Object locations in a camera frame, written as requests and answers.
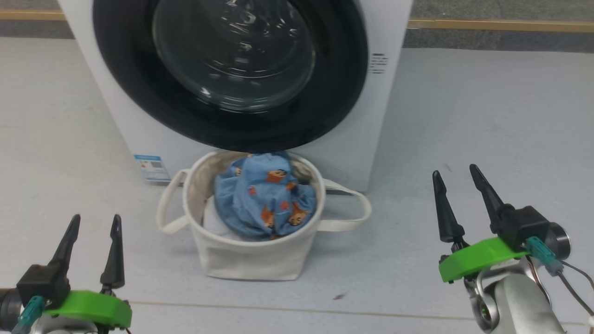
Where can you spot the blue cartoon-print garment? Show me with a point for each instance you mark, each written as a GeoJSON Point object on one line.
{"type": "Point", "coordinates": [260, 199]}

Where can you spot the wooden baseboard strip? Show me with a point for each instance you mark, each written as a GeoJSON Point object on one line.
{"type": "Point", "coordinates": [487, 24]}

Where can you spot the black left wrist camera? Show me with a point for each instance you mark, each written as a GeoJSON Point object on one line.
{"type": "Point", "coordinates": [41, 283]}

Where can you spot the white cloth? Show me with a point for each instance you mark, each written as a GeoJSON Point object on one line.
{"type": "Point", "coordinates": [214, 223]}

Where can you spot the black-rimmed glass washer door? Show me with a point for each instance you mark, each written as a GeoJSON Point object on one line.
{"type": "Point", "coordinates": [120, 69]}

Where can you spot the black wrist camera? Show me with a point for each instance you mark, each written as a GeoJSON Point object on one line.
{"type": "Point", "coordinates": [524, 225]}
{"type": "Point", "coordinates": [41, 283]}

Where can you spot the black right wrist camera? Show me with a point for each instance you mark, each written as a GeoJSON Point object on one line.
{"type": "Point", "coordinates": [524, 225]}

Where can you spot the blue energy label sticker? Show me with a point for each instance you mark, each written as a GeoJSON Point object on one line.
{"type": "Point", "coordinates": [152, 168]}

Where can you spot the white front-load washing machine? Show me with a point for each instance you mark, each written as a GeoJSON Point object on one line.
{"type": "Point", "coordinates": [380, 116]}

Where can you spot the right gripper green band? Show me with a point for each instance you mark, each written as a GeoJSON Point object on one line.
{"type": "Point", "coordinates": [478, 260]}

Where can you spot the cream canvas laundry basket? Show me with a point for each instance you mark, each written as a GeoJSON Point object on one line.
{"type": "Point", "coordinates": [250, 260]}

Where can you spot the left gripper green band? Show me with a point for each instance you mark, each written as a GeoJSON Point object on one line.
{"type": "Point", "coordinates": [93, 311]}

